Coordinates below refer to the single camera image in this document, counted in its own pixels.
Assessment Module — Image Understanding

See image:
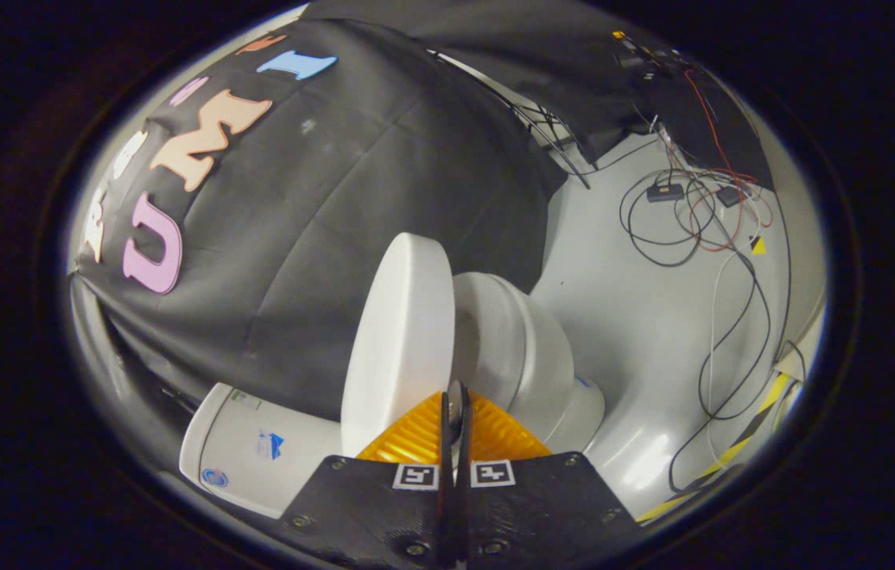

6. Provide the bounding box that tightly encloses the red cable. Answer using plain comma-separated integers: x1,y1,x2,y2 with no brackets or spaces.
681,67,775,254

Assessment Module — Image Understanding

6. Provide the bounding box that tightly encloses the yellow and black hazard tape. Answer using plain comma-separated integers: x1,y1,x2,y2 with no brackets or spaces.
636,370,795,525

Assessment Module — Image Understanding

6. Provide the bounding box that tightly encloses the white ceramic toilet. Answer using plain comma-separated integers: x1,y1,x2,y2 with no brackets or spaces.
180,272,607,519

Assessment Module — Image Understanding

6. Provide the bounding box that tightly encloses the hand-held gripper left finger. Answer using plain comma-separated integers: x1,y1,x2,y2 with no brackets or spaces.
277,390,456,570

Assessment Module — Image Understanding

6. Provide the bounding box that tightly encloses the tangle of black floor cables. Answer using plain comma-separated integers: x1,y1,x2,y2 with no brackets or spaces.
620,162,795,493

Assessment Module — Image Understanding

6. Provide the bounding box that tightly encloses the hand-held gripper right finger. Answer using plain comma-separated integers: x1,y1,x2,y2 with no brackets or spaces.
451,380,646,570

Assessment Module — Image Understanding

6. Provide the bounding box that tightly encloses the white toilet lid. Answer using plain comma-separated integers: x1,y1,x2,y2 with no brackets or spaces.
340,232,456,458

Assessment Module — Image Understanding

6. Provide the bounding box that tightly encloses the black tripod stand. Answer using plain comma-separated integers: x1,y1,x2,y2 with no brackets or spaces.
428,49,592,191

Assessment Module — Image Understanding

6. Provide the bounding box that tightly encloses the black backdrop cloth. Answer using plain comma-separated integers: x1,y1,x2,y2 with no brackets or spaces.
67,0,773,468

